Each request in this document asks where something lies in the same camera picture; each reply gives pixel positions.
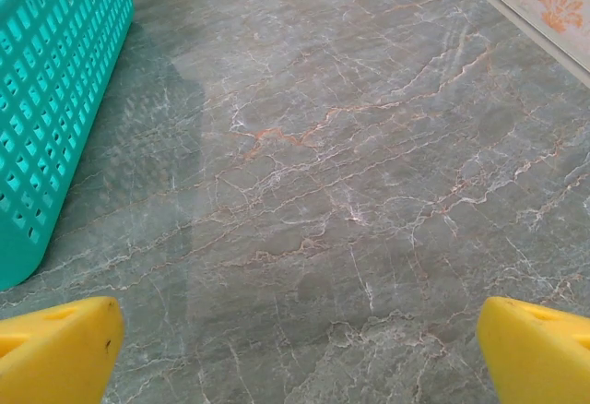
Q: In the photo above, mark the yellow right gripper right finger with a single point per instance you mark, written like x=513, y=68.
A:
x=539, y=367

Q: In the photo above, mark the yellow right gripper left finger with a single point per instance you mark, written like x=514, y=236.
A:
x=55, y=362

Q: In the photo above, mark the teal perforated plastic basket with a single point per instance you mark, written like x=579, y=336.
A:
x=55, y=99

